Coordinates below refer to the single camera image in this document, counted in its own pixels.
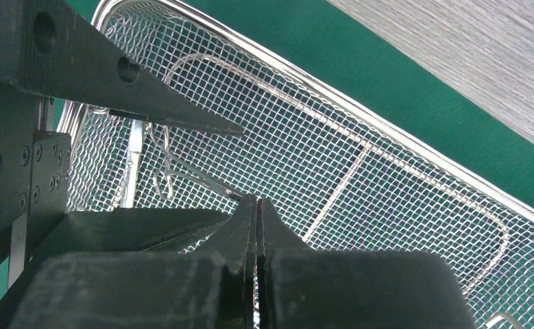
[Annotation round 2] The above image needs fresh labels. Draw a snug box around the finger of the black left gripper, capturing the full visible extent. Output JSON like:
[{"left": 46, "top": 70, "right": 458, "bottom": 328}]
[{"left": 0, "top": 1, "right": 244, "bottom": 136}]

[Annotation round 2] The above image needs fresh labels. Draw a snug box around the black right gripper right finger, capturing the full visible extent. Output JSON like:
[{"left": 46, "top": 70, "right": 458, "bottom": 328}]
[{"left": 259, "top": 199, "right": 475, "bottom": 328}]

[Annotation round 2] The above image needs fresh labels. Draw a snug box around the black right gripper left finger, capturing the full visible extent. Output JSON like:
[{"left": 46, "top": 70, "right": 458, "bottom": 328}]
[{"left": 0, "top": 195, "right": 257, "bottom": 328}]

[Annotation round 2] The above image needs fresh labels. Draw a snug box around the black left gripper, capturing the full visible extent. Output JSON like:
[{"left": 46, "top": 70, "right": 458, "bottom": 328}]
[{"left": 0, "top": 86, "right": 71, "bottom": 264}]

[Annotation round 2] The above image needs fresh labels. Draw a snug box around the steel ring-handled hemostat clamp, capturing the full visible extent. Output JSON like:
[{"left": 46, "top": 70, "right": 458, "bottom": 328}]
[{"left": 125, "top": 113, "right": 245, "bottom": 215}]

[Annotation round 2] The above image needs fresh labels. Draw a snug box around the metal mesh instrument tray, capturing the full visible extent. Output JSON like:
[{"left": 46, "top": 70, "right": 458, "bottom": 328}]
[{"left": 59, "top": 1, "right": 534, "bottom": 328}]

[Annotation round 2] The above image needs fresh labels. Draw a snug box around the green surgical drape cloth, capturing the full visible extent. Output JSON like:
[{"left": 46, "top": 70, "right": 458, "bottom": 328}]
[{"left": 0, "top": 0, "right": 534, "bottom": 315}]

